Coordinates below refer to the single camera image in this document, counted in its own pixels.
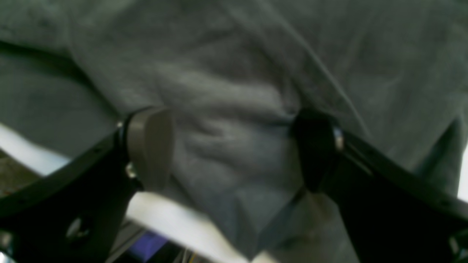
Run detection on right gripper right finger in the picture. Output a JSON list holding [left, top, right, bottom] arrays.
[[292, 110, 468, 263]]

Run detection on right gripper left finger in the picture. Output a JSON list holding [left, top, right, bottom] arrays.
[[0, 108, 174, 263]]

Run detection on dark grey T-shirt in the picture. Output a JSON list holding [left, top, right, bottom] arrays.
[[1, 0, 467, 263]]

